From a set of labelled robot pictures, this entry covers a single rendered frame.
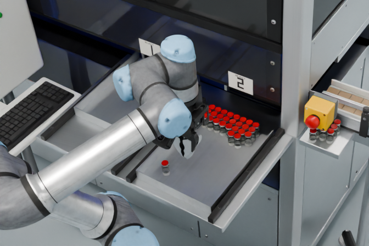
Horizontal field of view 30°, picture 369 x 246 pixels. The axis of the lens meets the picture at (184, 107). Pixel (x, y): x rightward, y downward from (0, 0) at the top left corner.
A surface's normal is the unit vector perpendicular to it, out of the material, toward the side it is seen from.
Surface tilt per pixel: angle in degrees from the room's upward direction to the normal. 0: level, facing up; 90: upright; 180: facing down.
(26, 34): 90
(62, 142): 0
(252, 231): 90
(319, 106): 0
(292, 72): 90
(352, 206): 0
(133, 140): 66
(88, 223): 94
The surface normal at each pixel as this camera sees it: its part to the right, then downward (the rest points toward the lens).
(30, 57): 0.80, 0.36
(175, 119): 0.48, 0.56
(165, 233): -0.08, -0.73
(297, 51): -0.57, 0.59
